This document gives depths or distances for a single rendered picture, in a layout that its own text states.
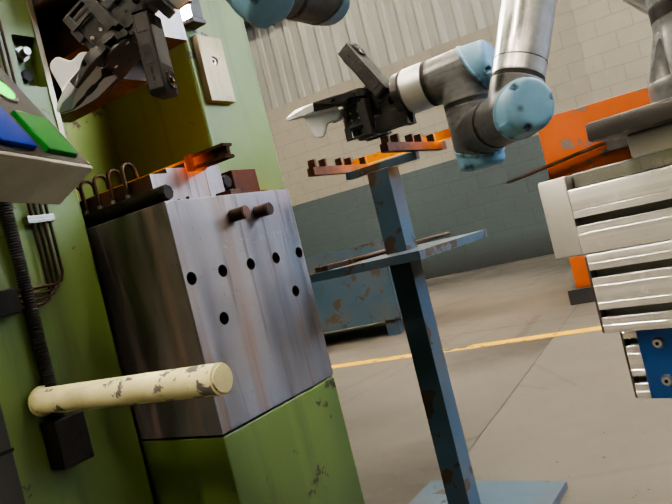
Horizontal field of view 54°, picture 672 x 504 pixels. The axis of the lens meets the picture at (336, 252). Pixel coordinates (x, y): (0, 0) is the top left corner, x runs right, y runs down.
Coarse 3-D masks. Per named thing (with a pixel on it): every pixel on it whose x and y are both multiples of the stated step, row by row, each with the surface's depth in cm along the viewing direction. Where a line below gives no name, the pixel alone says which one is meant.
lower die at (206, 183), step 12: (168, 168) 132; (180, 168) 135; (216, 168) 144; (144, 180) 129; (156, 180) 129; (168, 180) 132; (180, 180) 134; (192, 180) 137; (204, 180) 140; (216, 180) 143; (108, 192) 135; (120, 192) 133; (132, 192) 131; (180, 192) 134; (192, 192) 136; (204, 192) 139; (216, 192) 142; (96, 204) 138; (108, 204) 136
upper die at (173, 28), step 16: (48, 16) 138; (64, 16) 135; (160, 16) 139; (176, 16) 143; (48, 32) 138; (64, 32) 136; (176, 32) 142; (48, 48) 139; (64, 48) 136; (80, 48) 134; (48, 64) 140
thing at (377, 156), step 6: (438, 132) 169; (444, 132) 168; (426, 138) 171; (438, 138) 169; (444, 138) 168; (366, 156) 181; (372, 156) 180; (378, 156) 179; (384, 156) 178; (390, 156) 178; (354, 162) 183; (372, 162) 182
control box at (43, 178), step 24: (0, 72) 99; (0, 96) 91; (24, 96) 99; (48, 120) 99; (0, 144) 79; (0, 168) 80; (24, 168) 84; (48, 168) 89; (72, 168) 94; (0, 192) 85; (24, 192) 89; (48, 192) 94
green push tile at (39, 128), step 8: (16, 112) 90; (24, 120) 89; (32, 120) 92; (40, 120) 94; (24, 128) 89; (32, 128) 89; (40, 128) 92; (48, 128) 94; (32, 136) 89; (40, 136) 90; (48, 136) 92; (56, 136) 94; (40, 144) 89; (48, 144) 90; (56, 144) 92; (64, 144) 94; (48, 152) 89; (56, 152) 91; (64, 152) 93; (72, 152) 95
